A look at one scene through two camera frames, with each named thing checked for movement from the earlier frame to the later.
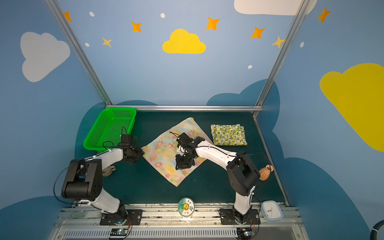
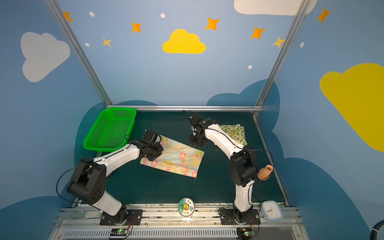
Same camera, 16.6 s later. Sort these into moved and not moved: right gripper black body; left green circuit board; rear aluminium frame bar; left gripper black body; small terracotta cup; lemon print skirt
Moved: left gripper black body; right gripper black body
Not moved: small terracotta cup; left green circuit board; lemon print skirt; rear aluminium frame bar
